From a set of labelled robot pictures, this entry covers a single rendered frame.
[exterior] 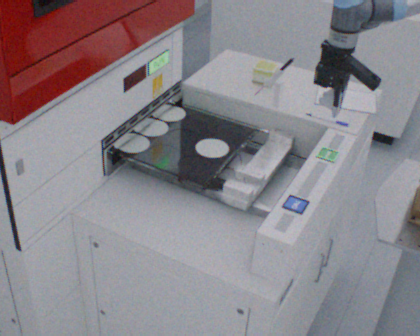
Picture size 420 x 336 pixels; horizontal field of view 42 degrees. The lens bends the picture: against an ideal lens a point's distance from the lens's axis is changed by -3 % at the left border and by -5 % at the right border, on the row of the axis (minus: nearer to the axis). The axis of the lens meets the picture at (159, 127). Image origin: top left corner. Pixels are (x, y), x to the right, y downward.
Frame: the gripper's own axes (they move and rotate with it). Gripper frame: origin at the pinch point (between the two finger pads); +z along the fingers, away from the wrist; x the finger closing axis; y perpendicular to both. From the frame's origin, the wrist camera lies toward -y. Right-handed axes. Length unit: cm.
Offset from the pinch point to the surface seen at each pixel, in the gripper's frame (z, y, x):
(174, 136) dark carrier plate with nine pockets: 20, 48, 6
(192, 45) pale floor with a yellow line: 110, 178, -241
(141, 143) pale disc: 20, 54, 15
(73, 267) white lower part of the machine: 50, 58, 47
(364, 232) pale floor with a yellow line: 110, -7, -90
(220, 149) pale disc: 20.2, 32.0, 5.3
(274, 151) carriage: 22.1, 18.3, -5.4
